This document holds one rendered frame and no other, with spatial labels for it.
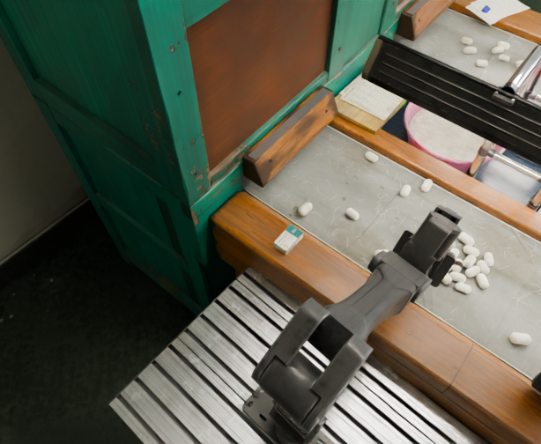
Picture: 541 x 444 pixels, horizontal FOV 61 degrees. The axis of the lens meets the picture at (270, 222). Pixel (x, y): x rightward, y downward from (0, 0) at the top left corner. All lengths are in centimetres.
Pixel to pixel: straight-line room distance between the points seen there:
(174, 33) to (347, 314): 45
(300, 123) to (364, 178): 21
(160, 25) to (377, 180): 66
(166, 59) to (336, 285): 53
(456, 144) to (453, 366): 59
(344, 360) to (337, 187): 65
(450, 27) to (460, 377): 110
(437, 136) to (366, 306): 78
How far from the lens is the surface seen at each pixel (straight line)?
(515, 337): 102
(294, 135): 108
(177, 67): 74
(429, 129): 131
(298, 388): 55
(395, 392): 100
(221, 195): 103
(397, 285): 67
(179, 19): 71
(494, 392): 96
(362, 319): 57
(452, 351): 95
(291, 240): 97
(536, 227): 116
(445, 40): 161
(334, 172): 115
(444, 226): 75
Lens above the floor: 162
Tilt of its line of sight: 57 degrees down
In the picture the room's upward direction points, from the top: straight up
